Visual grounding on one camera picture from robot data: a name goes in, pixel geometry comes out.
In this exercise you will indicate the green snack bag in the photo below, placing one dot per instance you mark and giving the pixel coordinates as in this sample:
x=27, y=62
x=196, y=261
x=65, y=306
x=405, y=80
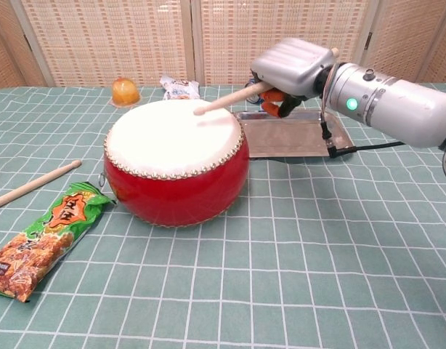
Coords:
x=45, y=240

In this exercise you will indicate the blue white soda can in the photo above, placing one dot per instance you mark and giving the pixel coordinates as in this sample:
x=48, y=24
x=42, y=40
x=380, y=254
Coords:
x=254, y=99

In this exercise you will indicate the black screen hinge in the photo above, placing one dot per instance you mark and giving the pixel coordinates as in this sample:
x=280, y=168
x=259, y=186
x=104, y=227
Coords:
x=368, y=40

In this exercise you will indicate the orange jelly cup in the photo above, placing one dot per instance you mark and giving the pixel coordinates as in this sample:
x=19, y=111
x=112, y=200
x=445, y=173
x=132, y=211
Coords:
x=125, y=92

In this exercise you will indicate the wooden drumstick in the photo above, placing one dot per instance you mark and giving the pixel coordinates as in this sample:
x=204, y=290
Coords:
x=230, y=98
x=34, y=183

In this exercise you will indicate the white snack bag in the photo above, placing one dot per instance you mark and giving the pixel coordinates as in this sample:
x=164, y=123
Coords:
x=181, y=89

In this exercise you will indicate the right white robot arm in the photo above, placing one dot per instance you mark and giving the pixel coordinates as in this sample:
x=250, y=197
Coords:
x=390, y=102

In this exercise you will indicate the stainless steel tray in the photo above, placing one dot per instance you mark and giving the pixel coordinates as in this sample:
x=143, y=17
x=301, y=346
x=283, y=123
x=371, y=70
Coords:
x=288, y=138

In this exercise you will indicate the red drum white skin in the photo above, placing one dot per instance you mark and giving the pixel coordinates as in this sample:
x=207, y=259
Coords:
x=172, y=152

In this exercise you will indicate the green checkered tablecloth table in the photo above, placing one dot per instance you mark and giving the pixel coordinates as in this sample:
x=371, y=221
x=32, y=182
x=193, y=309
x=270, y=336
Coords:
x=281, y=272

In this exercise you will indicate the right silver orange-tipped robot hand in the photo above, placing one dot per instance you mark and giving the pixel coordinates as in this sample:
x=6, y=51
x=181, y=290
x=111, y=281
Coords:
x=295, y=65

